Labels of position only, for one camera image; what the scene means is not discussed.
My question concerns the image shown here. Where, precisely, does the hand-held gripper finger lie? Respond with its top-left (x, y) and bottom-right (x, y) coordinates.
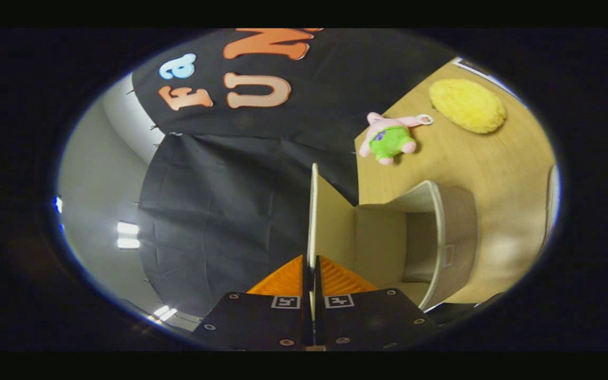
top-left (198, 255), bottom-right (315, 352)
top-left (315, 255), bottom-right (444, 352)

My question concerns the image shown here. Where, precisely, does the beige fabric storage box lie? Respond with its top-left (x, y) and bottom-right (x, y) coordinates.
top-left (307, 163), bottom-right (479, 317)

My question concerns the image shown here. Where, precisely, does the white shoe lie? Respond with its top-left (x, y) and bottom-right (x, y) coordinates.
top-left (546, 165), bottom-right (562, 244)

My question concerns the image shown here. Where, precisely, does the pink and green plush toy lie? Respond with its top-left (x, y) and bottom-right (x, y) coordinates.
top-left (358, 112), bottom-right (434, 166)

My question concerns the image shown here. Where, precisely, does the yellow plush toy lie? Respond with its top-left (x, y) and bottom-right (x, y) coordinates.
top-left (429, 78), bottom-right (507, 134)

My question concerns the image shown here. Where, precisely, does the white printed leaflet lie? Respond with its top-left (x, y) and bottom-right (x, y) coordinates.
top-left (452, 56), bottom-right (524, 103)

